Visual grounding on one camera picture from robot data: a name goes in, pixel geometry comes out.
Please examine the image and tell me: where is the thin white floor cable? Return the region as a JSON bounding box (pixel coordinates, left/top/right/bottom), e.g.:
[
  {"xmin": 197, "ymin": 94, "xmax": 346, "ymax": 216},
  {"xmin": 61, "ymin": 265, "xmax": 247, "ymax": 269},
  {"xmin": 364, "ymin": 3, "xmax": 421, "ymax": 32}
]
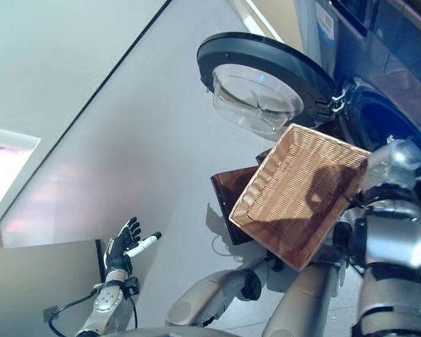
[{"xmin": 212, "ymin": 234, "xmax": 245, "ymax": 263}]

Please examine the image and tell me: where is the round glass washing machine door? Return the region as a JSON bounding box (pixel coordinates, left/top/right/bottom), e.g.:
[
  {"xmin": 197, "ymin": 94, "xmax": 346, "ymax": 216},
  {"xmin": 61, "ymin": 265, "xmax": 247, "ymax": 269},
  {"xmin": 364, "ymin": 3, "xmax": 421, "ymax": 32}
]
[{"xmin": 196, "ymin": 31, "xmax": 345, "ymax": 136}]

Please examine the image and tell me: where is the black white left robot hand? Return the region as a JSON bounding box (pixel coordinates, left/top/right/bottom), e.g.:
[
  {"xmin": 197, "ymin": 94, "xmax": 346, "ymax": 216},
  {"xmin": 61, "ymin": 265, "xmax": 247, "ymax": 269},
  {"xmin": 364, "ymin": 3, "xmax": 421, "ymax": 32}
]
[{"xmin": 105, "ymin": 216, "xmax": 163, "ymax": 273}]

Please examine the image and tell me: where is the glossy dark brown stool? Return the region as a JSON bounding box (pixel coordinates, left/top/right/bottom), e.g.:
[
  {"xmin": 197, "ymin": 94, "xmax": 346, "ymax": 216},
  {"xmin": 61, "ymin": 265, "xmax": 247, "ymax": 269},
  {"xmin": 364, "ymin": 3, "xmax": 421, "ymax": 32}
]
[{"xmin": 210, "ymin": 121, "xmax": 341, "ymax": 246}]

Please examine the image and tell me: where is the rectangular wicker basket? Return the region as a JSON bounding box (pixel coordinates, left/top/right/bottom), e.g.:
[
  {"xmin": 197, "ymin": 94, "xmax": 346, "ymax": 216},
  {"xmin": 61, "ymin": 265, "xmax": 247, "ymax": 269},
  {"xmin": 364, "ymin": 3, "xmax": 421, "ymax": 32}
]
[{"xmin": 228, "ymin": 122, "xmax": 373, "ymax": 272}]

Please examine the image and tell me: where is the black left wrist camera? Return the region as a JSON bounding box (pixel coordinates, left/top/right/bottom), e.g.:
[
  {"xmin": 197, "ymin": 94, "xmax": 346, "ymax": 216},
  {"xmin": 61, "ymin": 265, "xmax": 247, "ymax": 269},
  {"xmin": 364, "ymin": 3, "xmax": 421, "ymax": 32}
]
[{"xmin": 125, "ymin": 277, "xmax": 141, "ymax": 296}]

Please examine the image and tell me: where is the silver right robot leg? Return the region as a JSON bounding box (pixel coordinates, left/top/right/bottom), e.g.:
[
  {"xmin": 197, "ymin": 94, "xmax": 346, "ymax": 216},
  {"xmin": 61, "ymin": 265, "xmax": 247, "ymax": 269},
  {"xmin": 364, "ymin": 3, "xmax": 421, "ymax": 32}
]
[{"xmin": 262, "ymin": 223, "xmax": 354, "ymax": 337}]

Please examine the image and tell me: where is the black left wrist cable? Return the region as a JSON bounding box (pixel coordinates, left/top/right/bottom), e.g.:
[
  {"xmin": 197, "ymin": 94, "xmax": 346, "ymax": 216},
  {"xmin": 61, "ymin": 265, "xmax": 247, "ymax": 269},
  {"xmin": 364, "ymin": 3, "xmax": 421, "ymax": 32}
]
[{"xmin": 47, "ymin": 293, "xmax": 140, "ymax": 334}]

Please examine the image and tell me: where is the white framed window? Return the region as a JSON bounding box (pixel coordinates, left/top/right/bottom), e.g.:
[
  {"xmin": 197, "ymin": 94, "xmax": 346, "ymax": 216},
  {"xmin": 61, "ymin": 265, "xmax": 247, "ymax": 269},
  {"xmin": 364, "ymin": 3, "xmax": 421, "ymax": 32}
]
[{"xmin": 0, "ymin": 126, "xmax": 42, "ymax": 225}]

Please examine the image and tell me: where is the grey cabinet with black edge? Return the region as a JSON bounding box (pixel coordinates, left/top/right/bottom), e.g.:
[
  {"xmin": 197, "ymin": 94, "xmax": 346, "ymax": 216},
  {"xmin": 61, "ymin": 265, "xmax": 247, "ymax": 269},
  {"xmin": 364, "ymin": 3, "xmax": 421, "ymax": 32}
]
[{"xmin": 0, "ymin": 238, "xmax": 108, "ymax": 337}]

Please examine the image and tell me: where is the grey robot torso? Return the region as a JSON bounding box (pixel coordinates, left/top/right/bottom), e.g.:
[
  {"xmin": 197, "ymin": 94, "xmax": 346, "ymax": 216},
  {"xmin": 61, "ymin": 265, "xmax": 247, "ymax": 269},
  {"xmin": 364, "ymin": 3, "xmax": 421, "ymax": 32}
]
[{"xmin": 119, "ymin": 324, "xmax": 267, "ymax": 337}]

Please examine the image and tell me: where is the dark grey washing machine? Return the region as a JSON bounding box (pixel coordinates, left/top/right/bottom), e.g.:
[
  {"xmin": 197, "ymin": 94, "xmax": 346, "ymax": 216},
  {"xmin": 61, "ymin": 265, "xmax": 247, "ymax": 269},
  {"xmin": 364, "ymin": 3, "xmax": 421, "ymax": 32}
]
[{"xmin": 301, "ymin": 0, "xmax": 421, "ymax": 176}]

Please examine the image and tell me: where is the silver left robot leg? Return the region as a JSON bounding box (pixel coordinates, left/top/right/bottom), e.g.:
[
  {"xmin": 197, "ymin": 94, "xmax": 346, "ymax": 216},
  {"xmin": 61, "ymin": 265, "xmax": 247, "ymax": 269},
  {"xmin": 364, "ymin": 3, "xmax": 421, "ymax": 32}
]
[{"xmin": 165, "ymin": 256, "xmax": 278, "ymax": 326}]

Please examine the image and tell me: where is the silver robot leg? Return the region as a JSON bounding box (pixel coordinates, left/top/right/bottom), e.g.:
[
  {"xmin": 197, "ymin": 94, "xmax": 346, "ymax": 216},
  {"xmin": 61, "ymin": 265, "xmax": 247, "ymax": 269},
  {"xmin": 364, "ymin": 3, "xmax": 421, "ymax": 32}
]
[
  {"xmin": 165, "ymin": 256, "xmax": 278, "ymax": 326},
  {"xmin": 262, "ymin": 223, "xmax": 354, "ymax": 337}
]

